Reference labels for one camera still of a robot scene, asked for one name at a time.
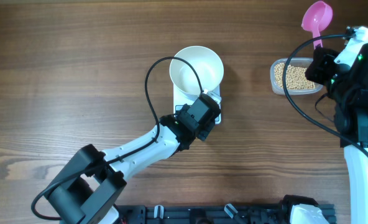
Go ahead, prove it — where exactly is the pink plastic scoop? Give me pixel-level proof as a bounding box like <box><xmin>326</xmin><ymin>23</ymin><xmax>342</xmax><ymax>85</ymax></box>
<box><xmin>301</xmin><ymin>1</ymin><xmax>333</xmax><ymax>38</ymax></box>

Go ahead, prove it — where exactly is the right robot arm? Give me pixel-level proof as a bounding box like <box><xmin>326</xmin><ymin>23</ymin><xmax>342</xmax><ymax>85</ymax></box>
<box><xmin>305</xmin><ymin>44</ymin><xmax>368</xmax><ymax>223</ymax></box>

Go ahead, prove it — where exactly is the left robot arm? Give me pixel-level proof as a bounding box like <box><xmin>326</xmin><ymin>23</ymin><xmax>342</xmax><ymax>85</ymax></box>
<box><xmin>45</xmin><ymin>91</ymin><xmax>221</xmax><ymax>223</ymax></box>

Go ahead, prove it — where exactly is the white digital kitchen scale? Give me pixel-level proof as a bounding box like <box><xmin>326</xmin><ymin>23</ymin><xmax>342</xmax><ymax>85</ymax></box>
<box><xmin>173</xmin><ymin>85</ymin><xmax>221</xmax><ymax>113</ymax></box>

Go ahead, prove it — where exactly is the white bowl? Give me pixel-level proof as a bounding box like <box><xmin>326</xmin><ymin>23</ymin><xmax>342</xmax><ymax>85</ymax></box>
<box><xmin>169</xmin><ymin>46</ymin><xmax>224</xmax><ymax>95</ymax></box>

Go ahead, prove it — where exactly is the clear plastic soybean container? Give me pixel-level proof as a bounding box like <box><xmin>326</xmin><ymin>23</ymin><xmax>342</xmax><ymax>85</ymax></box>
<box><xmin>270</xmin><ymin>58</ymin><xmax>323</xmax><ymax>95</ymax></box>

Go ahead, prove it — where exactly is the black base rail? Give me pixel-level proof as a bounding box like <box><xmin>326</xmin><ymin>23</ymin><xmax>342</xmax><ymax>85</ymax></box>
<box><xmin>118</xmin><ymin>203</ymin><xmax>337</xmax><ymax>224</ymax></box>

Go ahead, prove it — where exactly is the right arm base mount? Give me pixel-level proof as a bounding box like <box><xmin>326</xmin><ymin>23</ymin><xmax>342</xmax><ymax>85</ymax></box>
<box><xmin>277</xmin><ymin>195</ymin><xmax>337</xmax><ymax>224</ymax></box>

